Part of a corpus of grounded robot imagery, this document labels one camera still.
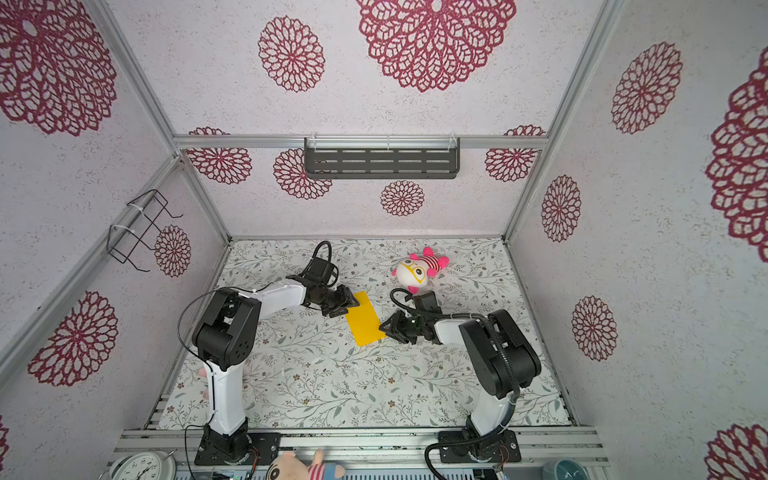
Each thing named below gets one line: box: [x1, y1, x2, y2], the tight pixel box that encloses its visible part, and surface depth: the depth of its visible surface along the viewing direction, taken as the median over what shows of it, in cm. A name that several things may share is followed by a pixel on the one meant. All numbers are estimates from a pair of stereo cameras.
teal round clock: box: [542, 458, 590, 480], surface depth 68 cm
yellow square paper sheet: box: [346, 291, 388, 347], surface depth 99 cm
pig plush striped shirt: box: [267, 449, 346, 480], surface depth 67 cm
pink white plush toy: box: [392, 247, 450, 295], surface depth 105 cm
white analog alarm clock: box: [109, 451, 177, 480], surface depth 70 cm
